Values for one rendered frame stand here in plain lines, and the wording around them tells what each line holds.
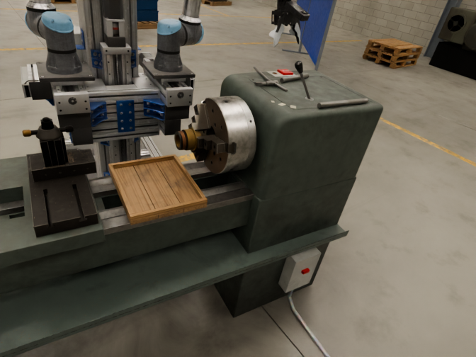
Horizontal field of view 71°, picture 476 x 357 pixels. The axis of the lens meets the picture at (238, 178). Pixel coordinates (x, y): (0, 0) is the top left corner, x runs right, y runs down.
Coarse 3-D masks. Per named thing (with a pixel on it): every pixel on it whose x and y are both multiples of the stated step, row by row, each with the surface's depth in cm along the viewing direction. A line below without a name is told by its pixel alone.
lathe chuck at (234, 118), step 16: (224, 96) 136; (208, 112) 135; (224, 112) 125; (240, 112) 128; (224, 128) 126; (240, 128) 126; (240, 144) 127; (208, 160) 144; (224, 160) 130; (240, 160) 132
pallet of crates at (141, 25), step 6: (138, 0) 716; (144, 0) 726; (150, 0) 735; (156, 0) 744; (138, 6) 724; (144, 6) 734; (150, 6) 743; (156, 6) 752; (138, 12) 728; (144, 12) 738; (150, 12) 747; (156, 12) 755; (138, 18) 735; (144, 18) 745; (150, 18) 754; (156, 18) 763; (138, 24) 722; (144, 24) 732; (150, 24) 741; (156, 24) 751
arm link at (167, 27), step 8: (160, 24) 162; (168, 24) 161; (176, 24) 162; (160, 32) 163; (168, 32) 162; (176, 32) 163; (184, 32) 168; (160, 40) 165; (168, 40) 164; (176, 40) 166; (184, 40) 170; (160, 48) 167; (168, 48) 166; (176, 48) 168
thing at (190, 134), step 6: (180, 132) 129; (186, 132) 129; (192, 132) 130; (198, 132) 132; (174, 138) 133; (180, 138) 128; (186, 138) 129; (192, 138) 129; (180, 144) 129; (186, 144) 129; (192, 144) 130; (186, 150) 132
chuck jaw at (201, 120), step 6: (204, 102) 137; (198, 108) 134; (204, 108) 135; (198, 114) 134; (204, 114) 135; (192, 120) 136; (198, 120) 134; (204, 120) 135; (192, 126) 132; (198, 126) 133; (204, 126) 134; (210, 126) 136
